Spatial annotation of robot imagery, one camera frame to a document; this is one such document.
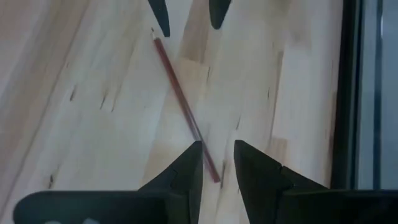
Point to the red-brown pencil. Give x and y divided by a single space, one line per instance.
180 96

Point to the black aluminium table frame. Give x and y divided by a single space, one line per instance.
346 93

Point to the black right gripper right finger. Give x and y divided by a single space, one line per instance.
258 180

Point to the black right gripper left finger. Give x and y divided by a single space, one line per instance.
186 180

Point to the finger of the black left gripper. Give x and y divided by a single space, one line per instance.
218 12
161 15

